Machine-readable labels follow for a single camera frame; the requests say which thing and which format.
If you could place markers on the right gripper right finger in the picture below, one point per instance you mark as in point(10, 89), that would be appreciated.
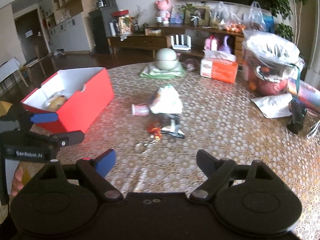
point(218, 173)

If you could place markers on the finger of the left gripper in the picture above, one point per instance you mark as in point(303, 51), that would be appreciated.
point(36, 148)
point(25, 120)

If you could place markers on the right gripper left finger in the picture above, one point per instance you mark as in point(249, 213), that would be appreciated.
point(92, 176)

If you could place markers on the yellow duck plush toy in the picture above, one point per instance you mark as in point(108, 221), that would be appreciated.
point(55, 103)

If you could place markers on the orange red small toy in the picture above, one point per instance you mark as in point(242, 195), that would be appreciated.
point(155, 130)

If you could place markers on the pink tissue packet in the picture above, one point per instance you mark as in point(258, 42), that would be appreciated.
point(140, 110)

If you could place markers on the white green plastic bag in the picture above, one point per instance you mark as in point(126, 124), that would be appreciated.
point(166, 101)

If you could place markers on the person's left hand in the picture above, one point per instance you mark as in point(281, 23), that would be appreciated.
point(17, 183)

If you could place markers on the wooden chair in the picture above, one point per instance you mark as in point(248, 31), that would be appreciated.
point(37, 60)

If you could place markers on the red cardboard box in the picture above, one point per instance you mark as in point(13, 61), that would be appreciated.
point(88, 91)

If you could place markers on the black white small packet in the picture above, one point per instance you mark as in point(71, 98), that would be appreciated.
point(170, 125)

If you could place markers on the white foil pouch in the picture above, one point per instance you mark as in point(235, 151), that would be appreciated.
point(275, 106)

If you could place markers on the dark wooden door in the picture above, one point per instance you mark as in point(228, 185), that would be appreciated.
point(31, 36)

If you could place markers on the black small figurine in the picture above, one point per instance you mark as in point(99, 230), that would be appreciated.
point(298, 111)

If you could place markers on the orange tissue box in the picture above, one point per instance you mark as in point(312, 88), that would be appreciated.
point(219, 65)

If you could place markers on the green folded cloth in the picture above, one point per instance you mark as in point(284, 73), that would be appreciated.
point(153, 72)

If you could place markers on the colourful book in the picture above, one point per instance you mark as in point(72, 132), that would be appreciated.
point(306, 94)

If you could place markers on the green white ceramic jar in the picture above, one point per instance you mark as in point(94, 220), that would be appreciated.
point(166, 59)

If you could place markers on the plastic covered fruit basket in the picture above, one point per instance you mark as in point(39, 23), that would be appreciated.
point(269, 61)

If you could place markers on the purple vase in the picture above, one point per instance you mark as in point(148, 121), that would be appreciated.
point(224, 46)

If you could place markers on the white wifi router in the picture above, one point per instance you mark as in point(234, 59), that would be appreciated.
point(180, 42)

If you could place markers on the black tall cabinet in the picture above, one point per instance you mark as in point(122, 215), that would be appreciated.
point(99, 20)

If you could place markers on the wooden tv console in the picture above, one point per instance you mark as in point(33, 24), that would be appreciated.
point(158, 37)

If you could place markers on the small cardboard box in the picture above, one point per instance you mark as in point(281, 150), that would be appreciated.
point(152, 32)

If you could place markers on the red gift box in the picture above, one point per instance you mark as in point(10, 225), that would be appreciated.
point(120, 13)

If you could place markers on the bag of oranges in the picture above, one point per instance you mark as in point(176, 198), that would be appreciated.
point(223, 19)

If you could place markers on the potted green plant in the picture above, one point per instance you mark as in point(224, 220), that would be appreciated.
point(191, 13)

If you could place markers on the pink plush doll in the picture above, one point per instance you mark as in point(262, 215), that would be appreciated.
point(163, 7)

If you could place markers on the green indoor tree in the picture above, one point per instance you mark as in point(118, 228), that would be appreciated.
point(289, 12)

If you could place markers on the grey wall cabinet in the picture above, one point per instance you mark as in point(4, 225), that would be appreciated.
point(69, 35)

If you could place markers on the wooden picture frame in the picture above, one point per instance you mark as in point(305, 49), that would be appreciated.
point(205, 15)

